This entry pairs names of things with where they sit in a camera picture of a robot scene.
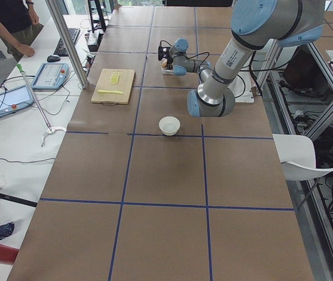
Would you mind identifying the clear plastic egg box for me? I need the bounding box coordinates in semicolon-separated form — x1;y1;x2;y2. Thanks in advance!
161;66;174;76

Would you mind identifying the brown egg from bowl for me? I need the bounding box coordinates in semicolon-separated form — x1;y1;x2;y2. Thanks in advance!
161;60;167;68

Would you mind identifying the teach pendant tablet far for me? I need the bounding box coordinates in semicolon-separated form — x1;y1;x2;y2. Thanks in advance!
32;63;69;91

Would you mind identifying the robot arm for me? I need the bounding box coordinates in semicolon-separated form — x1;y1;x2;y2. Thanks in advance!
158;0;325;117

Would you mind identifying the white bowl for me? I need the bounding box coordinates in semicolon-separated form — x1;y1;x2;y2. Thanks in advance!
159;116;180;136

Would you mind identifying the yellow plastic knife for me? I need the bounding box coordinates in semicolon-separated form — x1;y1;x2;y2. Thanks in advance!
97;90;124;94

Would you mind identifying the wooden cutting board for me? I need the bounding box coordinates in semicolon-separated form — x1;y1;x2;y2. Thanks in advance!
91;68;135;104

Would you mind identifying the grabber stick with green handle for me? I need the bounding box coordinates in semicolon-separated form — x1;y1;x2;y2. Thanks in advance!
16;63;67;147

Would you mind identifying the bystander hand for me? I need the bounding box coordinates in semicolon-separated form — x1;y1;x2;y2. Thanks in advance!
16;44;35;57

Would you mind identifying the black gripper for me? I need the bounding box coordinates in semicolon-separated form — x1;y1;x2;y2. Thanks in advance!
157;45;173;66

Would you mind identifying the black computer mouse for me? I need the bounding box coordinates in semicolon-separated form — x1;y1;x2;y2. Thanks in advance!
47;54;61;63

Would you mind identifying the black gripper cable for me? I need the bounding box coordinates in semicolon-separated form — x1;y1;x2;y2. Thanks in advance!
159;40;214;71

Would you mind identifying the teach pendant tablet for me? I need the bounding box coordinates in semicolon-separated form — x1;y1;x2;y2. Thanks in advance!
32;63;69;91
0;85;35;118

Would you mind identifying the black keyboard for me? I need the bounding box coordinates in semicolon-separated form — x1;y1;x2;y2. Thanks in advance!
53;28;81;57

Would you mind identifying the aluminium frame post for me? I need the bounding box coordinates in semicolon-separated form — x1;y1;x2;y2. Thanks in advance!
46;0;89;89

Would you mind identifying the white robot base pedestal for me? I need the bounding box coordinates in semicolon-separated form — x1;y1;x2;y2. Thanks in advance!
229;71;255;103

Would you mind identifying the teach pendant tablet near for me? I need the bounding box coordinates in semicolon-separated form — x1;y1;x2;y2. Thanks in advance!
0;85;35;118

